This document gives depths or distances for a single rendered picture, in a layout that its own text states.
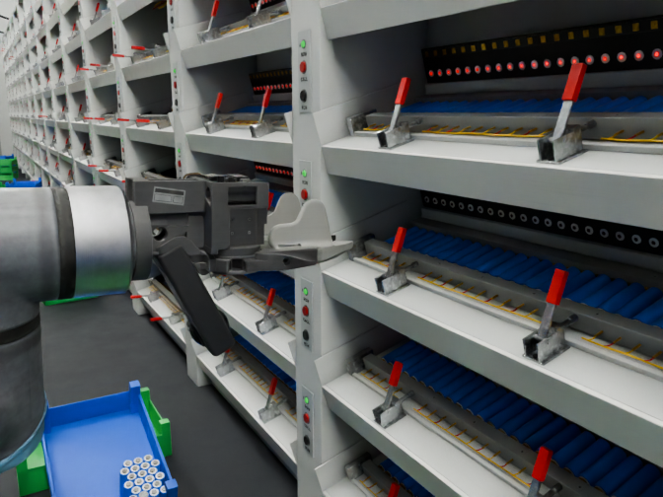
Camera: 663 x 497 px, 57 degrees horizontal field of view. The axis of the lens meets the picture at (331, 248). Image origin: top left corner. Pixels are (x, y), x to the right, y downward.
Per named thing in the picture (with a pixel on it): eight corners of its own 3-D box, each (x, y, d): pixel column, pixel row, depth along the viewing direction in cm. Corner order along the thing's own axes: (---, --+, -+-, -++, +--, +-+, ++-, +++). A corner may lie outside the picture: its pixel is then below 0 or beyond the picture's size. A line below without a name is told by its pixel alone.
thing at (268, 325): (302, 387, 111) (281, 320, 106) (197, 300, 162) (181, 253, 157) (390, 337, 119) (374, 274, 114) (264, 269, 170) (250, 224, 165)
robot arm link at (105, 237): (78, 312, 46) (62, 280, 54) (144, 304, 48) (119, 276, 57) (73, 193, 44) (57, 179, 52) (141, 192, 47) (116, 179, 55)
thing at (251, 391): (303, 483, 115) (283, 424, 110) (201, 369, 166) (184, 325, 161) (388, 429, 123) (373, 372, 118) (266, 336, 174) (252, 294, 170)
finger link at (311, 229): (367, 200, 57) (272, 201, 54) (363, 262, 58) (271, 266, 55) (353, 196, 60) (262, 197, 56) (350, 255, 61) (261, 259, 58)
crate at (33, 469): (20, 497, 119) (15, 461, 117) (14, 449, 136) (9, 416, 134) (172, 455, 133) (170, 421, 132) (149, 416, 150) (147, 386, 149)
